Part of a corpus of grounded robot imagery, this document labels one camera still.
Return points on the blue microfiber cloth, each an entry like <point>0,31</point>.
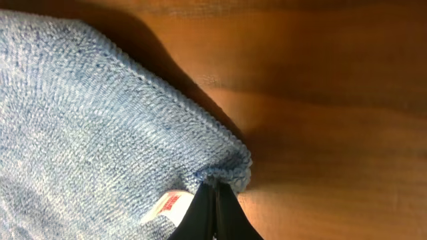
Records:
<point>90,140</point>

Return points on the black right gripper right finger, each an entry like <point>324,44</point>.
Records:
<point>231,221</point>

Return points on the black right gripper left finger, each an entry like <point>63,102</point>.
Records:
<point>198,222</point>

